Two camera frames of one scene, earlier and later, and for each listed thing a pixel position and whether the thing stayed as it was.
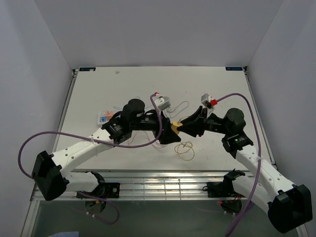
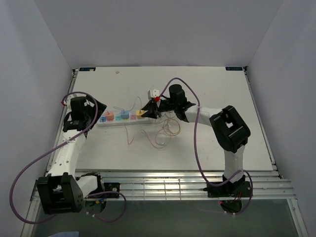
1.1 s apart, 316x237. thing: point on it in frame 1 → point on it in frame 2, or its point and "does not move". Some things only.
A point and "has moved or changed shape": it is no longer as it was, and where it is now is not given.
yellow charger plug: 175,125 has moved or changed shape
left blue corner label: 87,69 does not move
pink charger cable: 109,114 → 135,133
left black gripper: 168,136 → 101,108
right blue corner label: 233,68 does not move
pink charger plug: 109,115 does not move
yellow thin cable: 185,150 has moved or changed shape
